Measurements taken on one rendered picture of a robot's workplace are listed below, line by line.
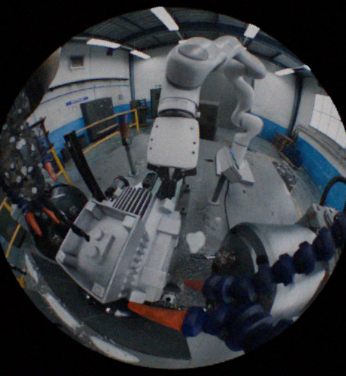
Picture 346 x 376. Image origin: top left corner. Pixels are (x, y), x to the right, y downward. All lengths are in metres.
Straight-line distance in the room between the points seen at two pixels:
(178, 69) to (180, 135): 0.12
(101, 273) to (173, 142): 0.24
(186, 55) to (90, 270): 0.33
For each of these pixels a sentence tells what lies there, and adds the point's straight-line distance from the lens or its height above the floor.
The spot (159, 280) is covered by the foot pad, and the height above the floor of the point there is 1.07.
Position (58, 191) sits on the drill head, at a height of 1.13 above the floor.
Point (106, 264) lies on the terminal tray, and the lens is 0.17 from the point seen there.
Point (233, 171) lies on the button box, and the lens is 0.40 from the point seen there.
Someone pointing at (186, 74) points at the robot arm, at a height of 1.31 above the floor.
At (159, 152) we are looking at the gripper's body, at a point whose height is 1.17.
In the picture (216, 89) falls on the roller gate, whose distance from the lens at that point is 6.91.
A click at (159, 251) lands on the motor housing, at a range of 0.21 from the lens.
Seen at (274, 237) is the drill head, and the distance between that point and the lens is 0.18.
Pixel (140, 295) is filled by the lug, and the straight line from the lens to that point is 0.19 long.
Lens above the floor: 1.26
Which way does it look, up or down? 45 degrees down
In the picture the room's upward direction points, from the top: straight up
